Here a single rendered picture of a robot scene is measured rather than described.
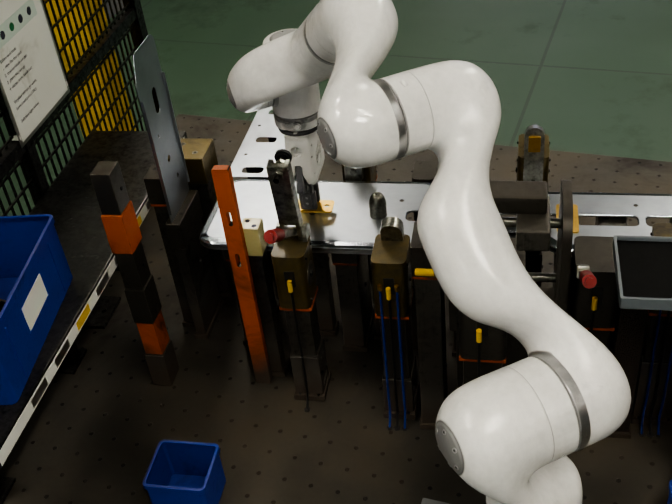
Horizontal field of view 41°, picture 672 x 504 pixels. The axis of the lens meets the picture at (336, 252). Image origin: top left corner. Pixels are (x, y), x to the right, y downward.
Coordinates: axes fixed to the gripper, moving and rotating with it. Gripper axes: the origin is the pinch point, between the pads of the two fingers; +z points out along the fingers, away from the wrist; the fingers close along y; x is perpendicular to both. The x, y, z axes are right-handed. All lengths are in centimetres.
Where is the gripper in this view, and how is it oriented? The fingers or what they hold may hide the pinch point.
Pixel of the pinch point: (309, 195)
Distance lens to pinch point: 165.4
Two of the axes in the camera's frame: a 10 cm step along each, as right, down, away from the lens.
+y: 1.7, -6.2, 7.7
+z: 1.0, 7.9, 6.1
